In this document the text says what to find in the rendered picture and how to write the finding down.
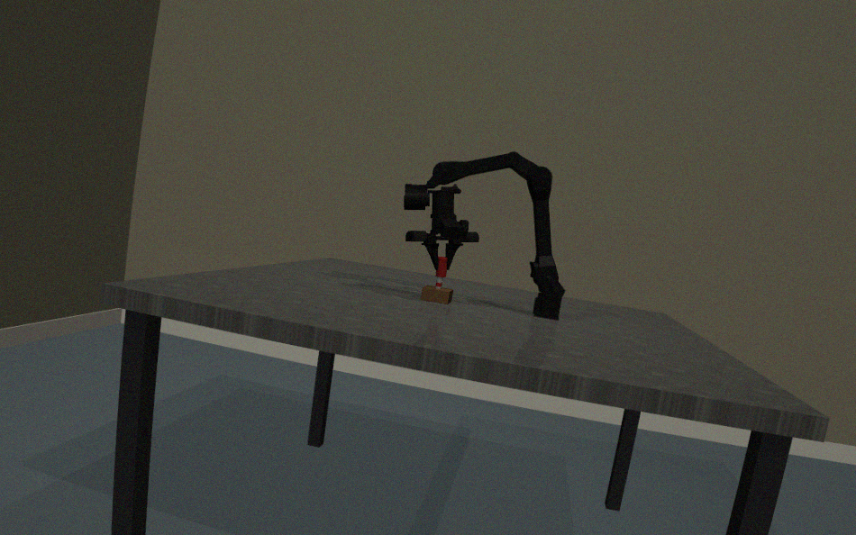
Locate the red marker cap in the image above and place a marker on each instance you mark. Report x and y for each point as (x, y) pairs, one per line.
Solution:
(442, 268)

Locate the brown wooden block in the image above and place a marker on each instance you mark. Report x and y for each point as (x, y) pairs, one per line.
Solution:
(432, 294)

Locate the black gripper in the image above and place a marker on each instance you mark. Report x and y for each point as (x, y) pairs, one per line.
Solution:
(429, 239)

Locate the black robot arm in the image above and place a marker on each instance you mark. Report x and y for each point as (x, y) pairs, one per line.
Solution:
(539, 181)

